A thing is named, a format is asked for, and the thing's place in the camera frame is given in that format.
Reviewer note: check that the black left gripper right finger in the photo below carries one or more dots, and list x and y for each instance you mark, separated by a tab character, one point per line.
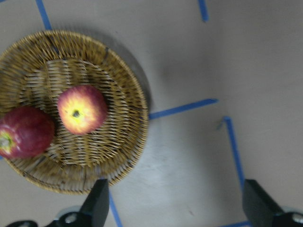
263	211

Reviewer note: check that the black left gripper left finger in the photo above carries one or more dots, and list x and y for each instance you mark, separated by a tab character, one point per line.
93	212

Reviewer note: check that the yellow-red apple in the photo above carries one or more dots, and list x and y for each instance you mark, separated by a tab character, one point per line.
82	109

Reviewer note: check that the dark red basket apple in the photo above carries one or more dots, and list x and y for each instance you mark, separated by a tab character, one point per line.
25	132

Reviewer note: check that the round wicker basket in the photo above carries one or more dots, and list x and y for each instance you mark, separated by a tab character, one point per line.
36	69

